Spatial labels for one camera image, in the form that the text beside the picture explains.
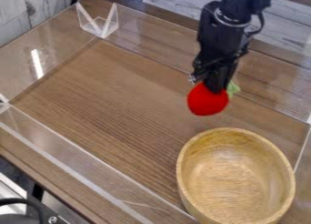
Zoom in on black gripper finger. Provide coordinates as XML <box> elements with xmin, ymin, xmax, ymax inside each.
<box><xmin>202</xmin><ymin>62</ymin><xmax>237</xmax><ymax>94</ymax></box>

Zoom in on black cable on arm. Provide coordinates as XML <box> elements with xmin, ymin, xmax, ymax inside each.
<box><xmin>244</xmin><ymin>10</ymin><xmax>265</xmax><ymax>37</ymax></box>

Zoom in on black metal bracket with bolt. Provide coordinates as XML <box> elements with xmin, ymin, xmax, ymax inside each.
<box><xmin>24</xmin><ymin>185</ymin><xmax>72</xmax><ymax>224</ymax></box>

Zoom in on black cable lower left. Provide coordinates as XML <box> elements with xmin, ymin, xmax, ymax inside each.
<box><xmin>0</xmin><ymin>198</ymin><xmax>44</xmax><ymax>224</ymax></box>

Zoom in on red plush strawberry toy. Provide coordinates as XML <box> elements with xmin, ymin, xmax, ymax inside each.
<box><xmin>186</xmin><ymin>82</ymin><xmax>240</xmax><ymax>116</ymax></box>

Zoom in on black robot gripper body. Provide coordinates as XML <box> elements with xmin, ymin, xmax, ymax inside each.
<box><xmin>189</xmin><ymin>0</ymin><xmax>252</xmax><ymax>82</ymax></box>

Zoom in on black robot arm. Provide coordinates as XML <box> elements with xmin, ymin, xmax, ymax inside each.
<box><xmin>189</xmin><ymin>0</ymin><xmax>272</xmax><ymax>94</ymax></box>

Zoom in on clear acrylic enclosure walls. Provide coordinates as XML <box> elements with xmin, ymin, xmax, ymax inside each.
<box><xmin>0</xmin><ymin>0</ymin><xmax>311</xmax><ymax>224</ymax></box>

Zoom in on oval wooden bowl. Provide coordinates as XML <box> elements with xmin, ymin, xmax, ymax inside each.
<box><xmin>176</xmin><ymin>127</ymin><xmax>295</xmax><ymax>224</ymax></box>

